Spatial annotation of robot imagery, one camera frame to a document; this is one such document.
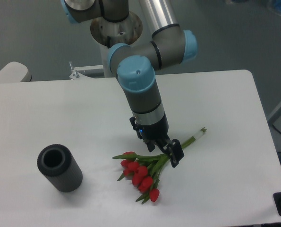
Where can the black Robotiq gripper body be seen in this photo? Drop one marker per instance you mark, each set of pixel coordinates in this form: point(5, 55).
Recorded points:
point(156, 133)

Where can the red tulip bouquet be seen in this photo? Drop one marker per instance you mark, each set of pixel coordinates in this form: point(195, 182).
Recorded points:
point(144, 173)

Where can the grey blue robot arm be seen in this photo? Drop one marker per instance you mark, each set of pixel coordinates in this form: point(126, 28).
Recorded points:
point(134, 66)

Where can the dark grey ribbed vase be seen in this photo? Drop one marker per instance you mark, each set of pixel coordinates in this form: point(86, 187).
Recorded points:
point(57, 164)

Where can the beige chair armrest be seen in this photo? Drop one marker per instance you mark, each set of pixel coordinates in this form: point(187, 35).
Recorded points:
point(15, 72)

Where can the white metal base frame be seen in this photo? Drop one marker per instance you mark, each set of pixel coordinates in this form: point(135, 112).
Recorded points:
point(86, 72)

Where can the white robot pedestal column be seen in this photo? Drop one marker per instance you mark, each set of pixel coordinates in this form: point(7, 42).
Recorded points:
point(107, 34)

